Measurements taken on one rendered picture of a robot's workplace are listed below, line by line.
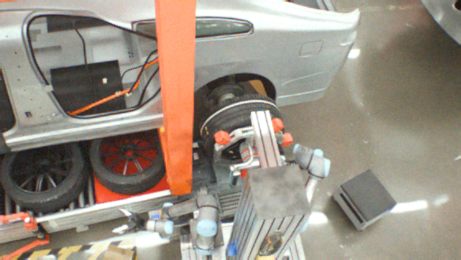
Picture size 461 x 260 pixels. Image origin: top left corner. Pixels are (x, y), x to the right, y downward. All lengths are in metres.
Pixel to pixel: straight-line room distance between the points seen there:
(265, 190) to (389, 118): 3.24
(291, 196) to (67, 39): 2.64
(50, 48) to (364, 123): 3.18
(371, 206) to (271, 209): 2.20
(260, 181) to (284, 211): 0.17
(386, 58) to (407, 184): 1.65
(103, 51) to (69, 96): 0.50
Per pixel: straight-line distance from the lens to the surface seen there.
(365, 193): 4.13
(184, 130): 2.74
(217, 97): 3.65
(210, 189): 4.05
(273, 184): 2.04
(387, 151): 4.85
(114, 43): 4.01
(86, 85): 3.92
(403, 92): 5.39
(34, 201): 3.81
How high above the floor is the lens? 3.85
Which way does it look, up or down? 58 degrees down
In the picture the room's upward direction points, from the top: 9 degrees clockwise
